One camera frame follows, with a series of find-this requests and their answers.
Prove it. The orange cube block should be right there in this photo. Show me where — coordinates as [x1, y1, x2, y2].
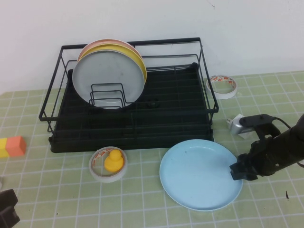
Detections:
[5, 135, 26, 157]

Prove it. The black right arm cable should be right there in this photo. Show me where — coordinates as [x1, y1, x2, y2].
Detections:
[272, 116, 292, 130]

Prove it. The green checkered tablecloth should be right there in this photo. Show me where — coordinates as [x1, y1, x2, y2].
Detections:
[0, 71, 304, 228]

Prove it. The gray plate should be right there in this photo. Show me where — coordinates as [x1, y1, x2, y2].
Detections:
[72, 51, 145, 110]

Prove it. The pink plate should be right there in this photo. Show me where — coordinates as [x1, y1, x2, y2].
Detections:
[77, 39, 136, 62]

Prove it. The yellow rubber duck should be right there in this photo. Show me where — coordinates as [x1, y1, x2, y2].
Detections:
[104, 150, 124, 172]

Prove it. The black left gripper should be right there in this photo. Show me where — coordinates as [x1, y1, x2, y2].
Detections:
[0, 189, 21, 228]

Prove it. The light blue plate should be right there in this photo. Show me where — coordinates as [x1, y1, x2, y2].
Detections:
[159, 139, 244, 211]

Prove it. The yellow plate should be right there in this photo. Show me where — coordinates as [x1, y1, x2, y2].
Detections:
[79, 44, 147, 88]

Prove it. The black wire dish rack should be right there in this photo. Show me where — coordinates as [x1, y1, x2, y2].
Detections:
[39, 37, 219, 154]

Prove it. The white tape roll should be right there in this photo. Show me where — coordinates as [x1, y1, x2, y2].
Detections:
[89, 146, 129, 183]
[205, 75, 239, 100]

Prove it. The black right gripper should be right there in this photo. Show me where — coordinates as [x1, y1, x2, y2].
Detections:
[229, 137, 283, 182]

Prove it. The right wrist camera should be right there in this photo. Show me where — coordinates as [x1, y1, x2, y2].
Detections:
[238, 114, 281, 143]

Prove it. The white usb charger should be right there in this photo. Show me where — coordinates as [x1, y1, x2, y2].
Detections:
[227, 113, 257, 141]

